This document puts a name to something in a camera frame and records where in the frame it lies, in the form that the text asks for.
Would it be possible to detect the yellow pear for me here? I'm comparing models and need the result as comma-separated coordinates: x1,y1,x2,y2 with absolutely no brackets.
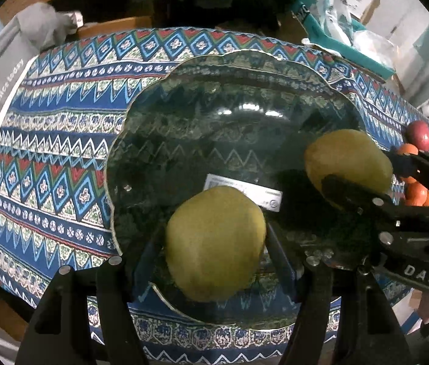
165,186,267,302
304,129,394,210

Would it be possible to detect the blue patterned tablecloth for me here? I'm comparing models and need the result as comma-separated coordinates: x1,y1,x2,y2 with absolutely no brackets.
0,26,429,354

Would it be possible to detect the teal cardboard box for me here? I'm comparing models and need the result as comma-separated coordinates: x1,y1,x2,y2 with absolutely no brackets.
294,0,396,80

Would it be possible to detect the clear plastic bag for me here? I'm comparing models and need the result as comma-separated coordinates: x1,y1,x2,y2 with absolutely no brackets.
351,28,395,70

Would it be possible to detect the grey fabric bag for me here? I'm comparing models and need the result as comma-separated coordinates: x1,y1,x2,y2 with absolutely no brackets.
0,2,80,107

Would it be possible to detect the white label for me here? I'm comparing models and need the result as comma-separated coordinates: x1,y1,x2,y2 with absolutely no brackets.
205,174,284,214

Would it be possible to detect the white printed plastic bag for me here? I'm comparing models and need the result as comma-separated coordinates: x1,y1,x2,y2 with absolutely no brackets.
311,0,380,46

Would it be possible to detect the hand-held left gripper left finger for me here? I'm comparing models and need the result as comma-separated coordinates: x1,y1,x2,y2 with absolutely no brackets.
14,228,167,365

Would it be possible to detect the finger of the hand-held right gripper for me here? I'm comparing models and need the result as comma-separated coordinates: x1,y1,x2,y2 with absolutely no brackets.
389,151,429,202
321,174,429,236

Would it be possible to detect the red apple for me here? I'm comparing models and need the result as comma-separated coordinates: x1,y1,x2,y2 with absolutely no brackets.
406,120,429,151

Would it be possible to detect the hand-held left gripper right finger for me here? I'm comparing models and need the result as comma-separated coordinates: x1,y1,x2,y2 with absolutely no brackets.
265,221,413,365

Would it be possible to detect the dark green glass plate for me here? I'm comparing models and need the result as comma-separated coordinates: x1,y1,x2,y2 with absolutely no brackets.
106,49,363,331

